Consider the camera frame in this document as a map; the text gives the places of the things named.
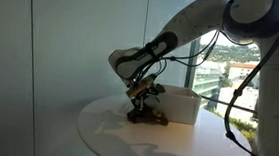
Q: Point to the brass wrist camera mount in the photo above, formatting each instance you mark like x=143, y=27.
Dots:
x=138, y=89

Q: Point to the glass office building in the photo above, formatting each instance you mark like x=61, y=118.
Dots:
x=206, y=81

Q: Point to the brown plush toy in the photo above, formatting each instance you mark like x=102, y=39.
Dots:
x=149, y=117

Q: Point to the dark railing bar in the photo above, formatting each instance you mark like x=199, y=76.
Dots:
x=227, y=104

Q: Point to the orange roofed building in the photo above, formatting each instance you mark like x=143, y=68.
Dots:
x=243, y=72

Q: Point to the dark window frame post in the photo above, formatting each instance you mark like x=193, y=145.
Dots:
x=191, y=65

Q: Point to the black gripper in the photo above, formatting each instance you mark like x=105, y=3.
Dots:
x=148, y=94

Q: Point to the white plastic storage box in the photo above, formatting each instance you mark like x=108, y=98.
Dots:
x=180, y=106

